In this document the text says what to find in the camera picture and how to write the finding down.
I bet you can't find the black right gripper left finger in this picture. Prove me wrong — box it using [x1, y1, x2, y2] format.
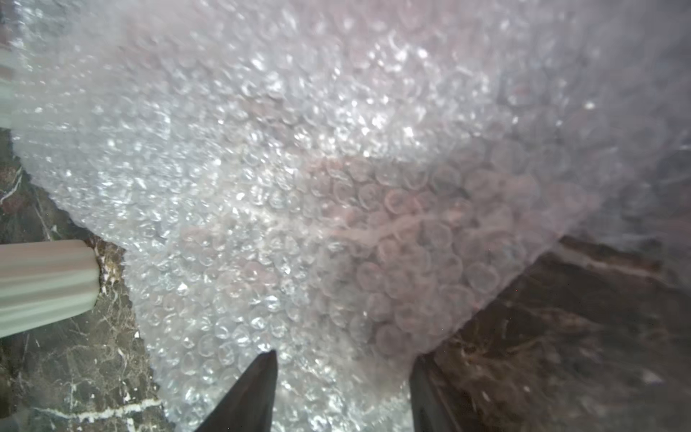
[196, 350, 278, 432]

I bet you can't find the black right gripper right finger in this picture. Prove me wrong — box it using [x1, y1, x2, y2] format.
[408, 358, 459, 432]

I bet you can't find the bubble wrap sheet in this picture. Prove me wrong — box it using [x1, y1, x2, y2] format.
[12, 1, 690, 431]

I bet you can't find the short white ribbed vase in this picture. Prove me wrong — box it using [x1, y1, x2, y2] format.
[1, 239, 101, 338]

